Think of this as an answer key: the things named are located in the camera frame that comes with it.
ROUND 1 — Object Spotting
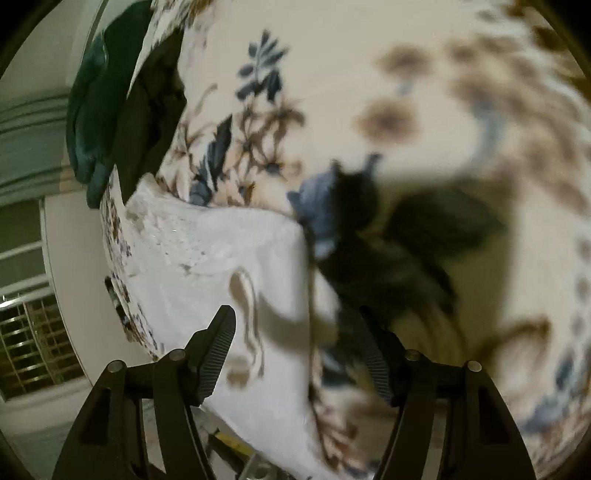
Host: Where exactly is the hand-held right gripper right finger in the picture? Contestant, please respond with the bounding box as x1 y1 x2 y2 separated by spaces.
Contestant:
359 306 537 480

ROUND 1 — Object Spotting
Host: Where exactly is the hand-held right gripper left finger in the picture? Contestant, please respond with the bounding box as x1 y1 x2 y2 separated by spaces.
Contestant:
53 305 238 480

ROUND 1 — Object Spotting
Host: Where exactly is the white knit garment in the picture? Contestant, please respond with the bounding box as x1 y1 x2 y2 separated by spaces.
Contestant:
104 176 343 480

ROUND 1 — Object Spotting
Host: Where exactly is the yellow and black object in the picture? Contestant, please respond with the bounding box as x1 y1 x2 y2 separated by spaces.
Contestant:
208 429 252 462

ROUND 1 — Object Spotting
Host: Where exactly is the metal window grille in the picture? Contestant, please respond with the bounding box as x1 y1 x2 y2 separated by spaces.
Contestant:
0 295 86 400

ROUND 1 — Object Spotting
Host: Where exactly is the black cloth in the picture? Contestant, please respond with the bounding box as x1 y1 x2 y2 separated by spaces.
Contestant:
111 30 188 204

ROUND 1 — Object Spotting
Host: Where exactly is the dark green cloth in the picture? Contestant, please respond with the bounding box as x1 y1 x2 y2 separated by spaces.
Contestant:
66 0 156 209

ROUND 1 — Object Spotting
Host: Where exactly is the striped grey curtain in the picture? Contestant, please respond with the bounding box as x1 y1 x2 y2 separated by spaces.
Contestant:
0 91 71 208

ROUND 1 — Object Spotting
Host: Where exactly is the floral bed sheet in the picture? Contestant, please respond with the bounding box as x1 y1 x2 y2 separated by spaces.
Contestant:
99 0 591 480

